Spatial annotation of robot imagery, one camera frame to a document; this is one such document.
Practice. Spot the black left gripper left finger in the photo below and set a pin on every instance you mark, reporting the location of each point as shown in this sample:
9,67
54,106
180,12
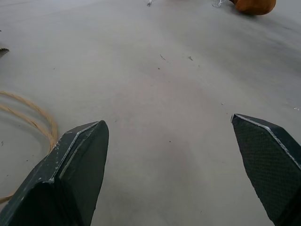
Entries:
70,179

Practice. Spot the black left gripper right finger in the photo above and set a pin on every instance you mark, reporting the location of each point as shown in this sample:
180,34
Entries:
270,169

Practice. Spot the orange round object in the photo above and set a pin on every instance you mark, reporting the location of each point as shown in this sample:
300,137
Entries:
255,5

